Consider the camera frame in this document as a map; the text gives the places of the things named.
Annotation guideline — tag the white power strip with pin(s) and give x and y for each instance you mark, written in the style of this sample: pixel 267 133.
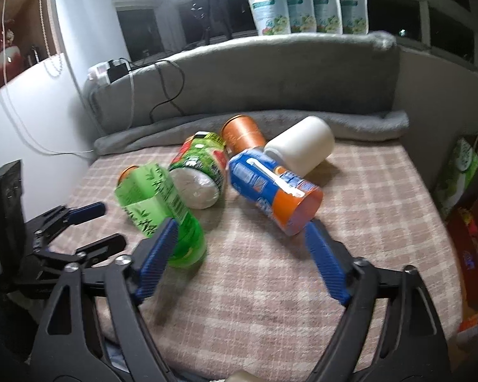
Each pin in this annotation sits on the white power strip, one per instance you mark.
pixel 97 72

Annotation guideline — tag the black tripod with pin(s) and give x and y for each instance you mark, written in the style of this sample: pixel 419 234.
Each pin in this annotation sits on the black tripod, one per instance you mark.
pixel 211 12

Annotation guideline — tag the grey fleece blanket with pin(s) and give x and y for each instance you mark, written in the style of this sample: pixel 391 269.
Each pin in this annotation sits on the grey fleece blanket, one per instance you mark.
pixel 283 71

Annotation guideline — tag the black charger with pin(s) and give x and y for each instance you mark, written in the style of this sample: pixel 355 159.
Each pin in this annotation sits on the black charger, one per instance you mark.
pixel 118 71

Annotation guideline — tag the white window frame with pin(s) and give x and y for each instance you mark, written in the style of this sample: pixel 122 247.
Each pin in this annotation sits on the white window frame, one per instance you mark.
pixel 422 4

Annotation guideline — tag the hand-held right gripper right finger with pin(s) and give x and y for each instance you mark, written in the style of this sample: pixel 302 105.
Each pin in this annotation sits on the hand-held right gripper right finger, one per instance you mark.
pixel 326 266

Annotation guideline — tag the white cup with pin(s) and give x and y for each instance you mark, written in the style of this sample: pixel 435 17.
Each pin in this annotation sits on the white cup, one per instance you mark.
pixel 302 143

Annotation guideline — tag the red cardboard box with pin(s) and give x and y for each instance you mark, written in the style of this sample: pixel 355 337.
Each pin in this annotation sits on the red cardboard box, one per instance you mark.
pixel 474 254

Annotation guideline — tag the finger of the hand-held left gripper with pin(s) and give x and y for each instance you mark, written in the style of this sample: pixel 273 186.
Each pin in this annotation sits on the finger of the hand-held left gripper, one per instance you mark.
pixel 103 244
pixel 87 211

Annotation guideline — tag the green tea bottle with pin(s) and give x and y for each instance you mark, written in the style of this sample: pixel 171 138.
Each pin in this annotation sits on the green tea bottle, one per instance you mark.
pixel 151 191

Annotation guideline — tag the orange snack packet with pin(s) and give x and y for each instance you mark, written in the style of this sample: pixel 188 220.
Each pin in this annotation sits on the orange snack packet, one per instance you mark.
pixel 476 328

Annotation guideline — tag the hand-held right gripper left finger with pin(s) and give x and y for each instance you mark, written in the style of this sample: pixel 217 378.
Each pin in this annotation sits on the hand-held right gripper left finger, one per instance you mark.
pixel 159 258

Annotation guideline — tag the green and red noodle cup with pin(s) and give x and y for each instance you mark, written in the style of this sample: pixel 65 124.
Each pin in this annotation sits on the green and red noodle cup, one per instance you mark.
pixel 201 155

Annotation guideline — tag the blue and orange cup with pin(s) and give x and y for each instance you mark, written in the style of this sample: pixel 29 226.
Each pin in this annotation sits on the blue and orange cup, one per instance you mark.
pixel 263 183

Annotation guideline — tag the green cardboard box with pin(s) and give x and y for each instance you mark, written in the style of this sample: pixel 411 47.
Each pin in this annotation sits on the green cardboard box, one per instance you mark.
pixel 460 171

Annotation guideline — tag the pink plaid blanket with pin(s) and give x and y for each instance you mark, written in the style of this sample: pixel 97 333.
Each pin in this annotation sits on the pink plaid blanket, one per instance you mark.
pixel 263 306

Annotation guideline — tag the white and green pouch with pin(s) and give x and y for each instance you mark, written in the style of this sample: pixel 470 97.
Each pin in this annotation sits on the white and green pouch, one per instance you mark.
pixel 354 8
pixel 300 8
pixel 327 8
pixel 265 4

